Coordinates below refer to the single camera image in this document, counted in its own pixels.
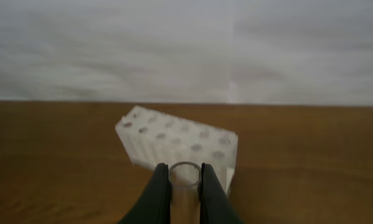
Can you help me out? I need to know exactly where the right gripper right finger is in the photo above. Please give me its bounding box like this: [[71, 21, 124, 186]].
[[199, 162, 245, 224]]

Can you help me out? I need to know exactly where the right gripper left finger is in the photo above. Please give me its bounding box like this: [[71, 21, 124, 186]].
[[117, 162, 172, 224]]

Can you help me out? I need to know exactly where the clear test tube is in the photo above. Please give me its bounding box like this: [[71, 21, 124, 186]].
[[168, 161, 203, 224]]

